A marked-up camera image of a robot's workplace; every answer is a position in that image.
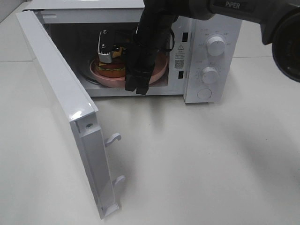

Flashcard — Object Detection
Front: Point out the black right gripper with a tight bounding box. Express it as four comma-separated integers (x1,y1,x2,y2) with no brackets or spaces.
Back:
97,30,169,95

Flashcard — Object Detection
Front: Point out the burger with sesame-free bun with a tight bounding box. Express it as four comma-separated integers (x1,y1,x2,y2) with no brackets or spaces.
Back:
95,47,126,78

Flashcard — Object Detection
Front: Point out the pink round plate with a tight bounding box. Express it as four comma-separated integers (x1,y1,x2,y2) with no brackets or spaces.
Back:
90,53,168,88

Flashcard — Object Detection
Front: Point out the round white door button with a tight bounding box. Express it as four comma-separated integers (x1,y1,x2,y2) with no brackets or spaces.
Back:
197,88,212,100

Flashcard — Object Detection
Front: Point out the white timer knob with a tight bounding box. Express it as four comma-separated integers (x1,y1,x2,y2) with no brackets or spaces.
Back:
201,67,219,84

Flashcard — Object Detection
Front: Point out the white microwave door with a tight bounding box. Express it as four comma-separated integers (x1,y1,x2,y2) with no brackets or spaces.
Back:
16,11,125,218

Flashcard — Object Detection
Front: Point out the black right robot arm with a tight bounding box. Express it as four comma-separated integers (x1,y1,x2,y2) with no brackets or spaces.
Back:
98,0,300,95

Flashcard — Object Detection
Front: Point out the glass microwave turntable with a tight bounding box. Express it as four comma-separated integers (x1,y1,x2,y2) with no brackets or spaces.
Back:
82,59,102,85

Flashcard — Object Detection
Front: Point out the white warning label sticker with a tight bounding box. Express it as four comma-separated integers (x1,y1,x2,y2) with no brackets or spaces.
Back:
173,43,187,70

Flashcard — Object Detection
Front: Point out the white microwave oven body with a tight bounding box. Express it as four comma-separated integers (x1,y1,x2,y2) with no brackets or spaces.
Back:
17,0,241,103

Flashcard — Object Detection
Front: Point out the upper white power knob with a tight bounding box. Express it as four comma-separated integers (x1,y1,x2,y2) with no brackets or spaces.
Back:
206,35,226,56

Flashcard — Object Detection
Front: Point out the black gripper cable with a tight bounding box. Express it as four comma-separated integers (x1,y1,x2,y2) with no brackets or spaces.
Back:
130,14,176,56

